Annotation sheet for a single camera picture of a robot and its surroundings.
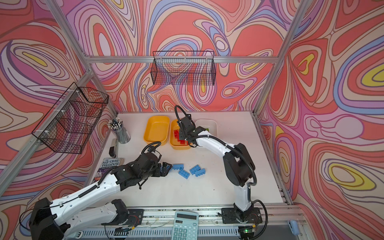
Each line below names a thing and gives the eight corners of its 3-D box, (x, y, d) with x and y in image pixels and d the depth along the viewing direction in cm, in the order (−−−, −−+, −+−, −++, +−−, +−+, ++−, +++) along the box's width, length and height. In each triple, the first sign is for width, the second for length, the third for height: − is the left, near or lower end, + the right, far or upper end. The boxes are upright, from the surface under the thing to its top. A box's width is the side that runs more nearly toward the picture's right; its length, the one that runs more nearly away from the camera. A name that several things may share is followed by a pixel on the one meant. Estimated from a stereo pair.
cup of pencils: (117, 143, 103) (105, 127, 89) (121, 134, 108) (110, 118, 94) (128, 143, 103) (118, 127, 89) (131, 134, 108) (123, 118, 94)
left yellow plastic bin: (144, 146, 103) (141, 139, 97) (150, 122, 117) (148, 115, 111) (169, 146, 103) (167, 139, 97) (172, 122, 117) (171, 115, 111)
